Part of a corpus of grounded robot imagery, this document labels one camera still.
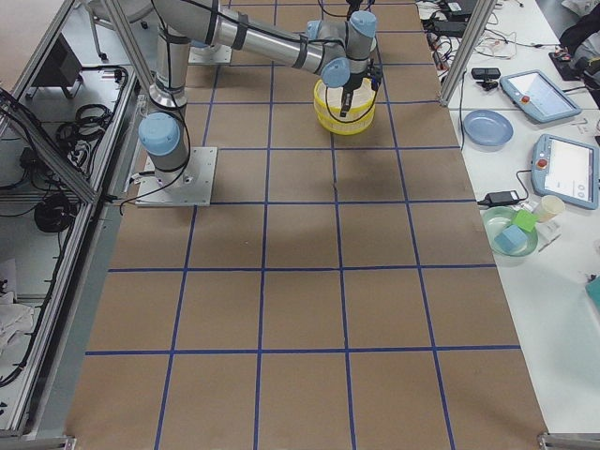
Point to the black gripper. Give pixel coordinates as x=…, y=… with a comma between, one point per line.
x=352, y=84

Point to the yellow steamer layer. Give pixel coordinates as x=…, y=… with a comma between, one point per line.
x=328, y=100
x=350, y=125

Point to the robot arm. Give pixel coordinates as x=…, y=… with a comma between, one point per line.
x=336, y=51

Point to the black webcam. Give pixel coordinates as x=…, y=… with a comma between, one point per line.
x=486, y=77

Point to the blue plate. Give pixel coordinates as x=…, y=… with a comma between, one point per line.
x=488, y=128

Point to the black power adapter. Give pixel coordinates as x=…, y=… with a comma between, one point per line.
x=501, y=198

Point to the upper teach pendant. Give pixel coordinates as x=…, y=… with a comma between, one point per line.
x=538, y=96

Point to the teach pendant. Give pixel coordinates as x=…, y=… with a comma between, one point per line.
x=566, y=169
x=538, y=96

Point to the green bowl with blocks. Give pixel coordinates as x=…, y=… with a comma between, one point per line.
x=506, y=237

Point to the lower teach pendant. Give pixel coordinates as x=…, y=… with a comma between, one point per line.
x=566, y=169

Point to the paper cup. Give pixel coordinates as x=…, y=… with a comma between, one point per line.
x=548, y=208

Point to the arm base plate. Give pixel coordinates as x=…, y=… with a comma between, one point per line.
x=193, y=187
x=209, y=55

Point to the aluminium frame post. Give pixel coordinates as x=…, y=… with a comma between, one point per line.
x=474, y=30

